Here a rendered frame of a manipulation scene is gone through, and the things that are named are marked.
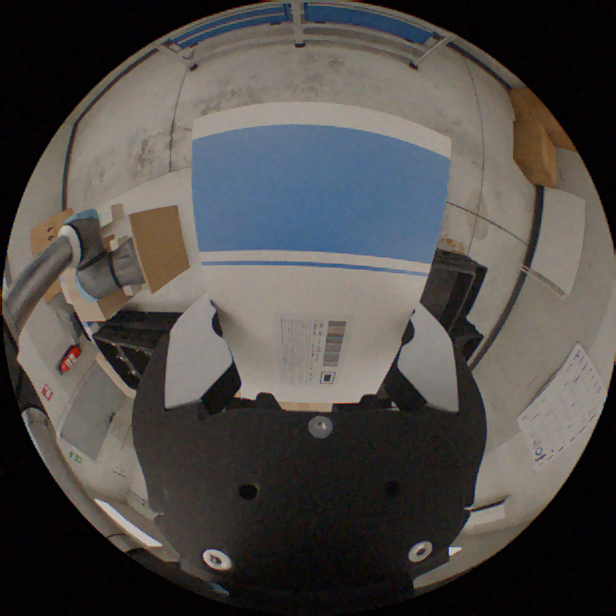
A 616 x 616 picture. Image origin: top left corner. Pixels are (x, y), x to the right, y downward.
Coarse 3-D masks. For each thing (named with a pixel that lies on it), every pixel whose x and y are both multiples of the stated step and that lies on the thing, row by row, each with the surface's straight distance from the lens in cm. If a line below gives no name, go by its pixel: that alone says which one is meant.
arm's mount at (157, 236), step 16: (160, 208) 60; (176, 208) 66; (144, 224) 55; (160, 224) 59; (176, 224) 65; (144, 240) 55; (160, 240) 59; (176, 240) 64; (144, 256) 54; (160, 256) 58; (176, 256) 63; (144, 272) 54; (160, 272) 57; (176, 272) 62; (160, 288) 57
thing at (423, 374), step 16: (416, 320) 10; (432, 320) 11; (416, 336) 9; (432, 336) 9; (448, 336) 10; (400, 352) 8; (416, 352) 8; (432, 352) 8; (448, 352) 9; (400, 368) 7; (416, 368) 7; (432, 368) 8; (448, 368) 8; (400, 384) 7; (416, 384) 7; (432, 384) 7; (448, 384) 8; (400, 400) 8; (416, 400) 7; (432, 400) 7; (448, 400) 7
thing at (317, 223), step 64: (256, 128) 9; (320, 128) 9; (384, 128) 9; (192, 192) 10; (256, 192) 8; (320, 192) 8; (384, 192) 9; (256, 256) 9; (320, 256) 8; (384, 256) 9; (256, 320) 10; (320, 320) 10; (384, 320) 11; (256, 384) 15; (320, 384) 14
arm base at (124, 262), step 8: (128, 240) 61; (120, 248) 62; (128, 248) 60; (112, 256) 62; (120, 256) 60; (128, 256) 59; (136, 256) 57; (112, 264) 61; (120, 264) 59; (128, 264) 58; (136, 264) 57; (112, 272) 61; (120, 272) 60; (128, 272) 59; (136, 272) 58; (120, 280) 61; (128, 280) 61; (136, 280) 60; (144, 280) 60; (120, 288) 65
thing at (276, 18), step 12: (240, 12) 158; (252, 12) 159; (264, 12) 159; (276, 12) 159; (288, 12) 159; (204, 24) 166; (216, 24) 167; (228, 24) 166; (240, 24) 167; (252, 24) 167; (180, 36) 176; (192, 36) 174; (204, 36) 176
